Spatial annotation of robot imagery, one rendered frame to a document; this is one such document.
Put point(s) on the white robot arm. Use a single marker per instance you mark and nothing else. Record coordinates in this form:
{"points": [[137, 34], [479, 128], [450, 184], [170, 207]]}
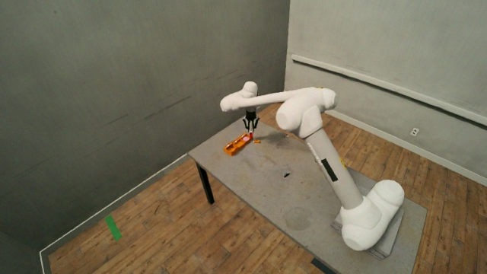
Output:
{"points": [[364, 218]]}

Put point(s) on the orange rack of bins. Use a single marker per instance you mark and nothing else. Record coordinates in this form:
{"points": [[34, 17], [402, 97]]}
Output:
{"points": [[233, 147]]}

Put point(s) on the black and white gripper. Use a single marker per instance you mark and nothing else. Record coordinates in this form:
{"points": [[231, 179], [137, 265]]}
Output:
{"points": [[251, 119]]}

